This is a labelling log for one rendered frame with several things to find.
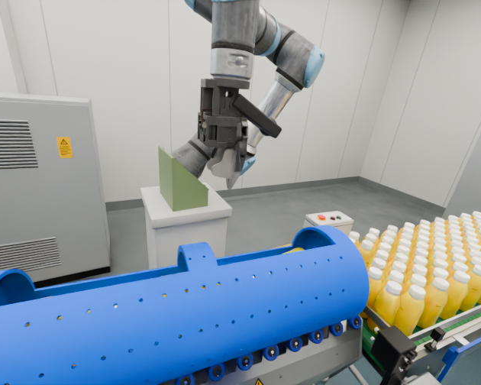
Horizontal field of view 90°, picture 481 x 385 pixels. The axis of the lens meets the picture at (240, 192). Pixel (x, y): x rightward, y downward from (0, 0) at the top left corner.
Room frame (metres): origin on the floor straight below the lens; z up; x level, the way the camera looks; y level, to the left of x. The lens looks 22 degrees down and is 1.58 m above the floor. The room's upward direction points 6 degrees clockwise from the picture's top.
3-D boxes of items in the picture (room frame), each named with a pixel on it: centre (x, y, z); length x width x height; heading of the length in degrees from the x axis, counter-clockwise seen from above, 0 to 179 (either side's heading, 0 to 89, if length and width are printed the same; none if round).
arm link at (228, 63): (0.47, 0.04, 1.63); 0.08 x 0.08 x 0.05
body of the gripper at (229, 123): (0.47, 0.04, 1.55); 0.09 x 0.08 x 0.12; 114
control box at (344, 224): (1.00, -0.42, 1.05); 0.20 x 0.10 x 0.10; 114
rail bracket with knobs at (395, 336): (0.48, -0.47, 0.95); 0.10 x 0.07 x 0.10; 24
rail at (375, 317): (0.68, -0.42, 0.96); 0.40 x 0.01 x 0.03; 24
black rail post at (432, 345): (0.54, -0.64, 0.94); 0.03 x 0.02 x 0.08; 114
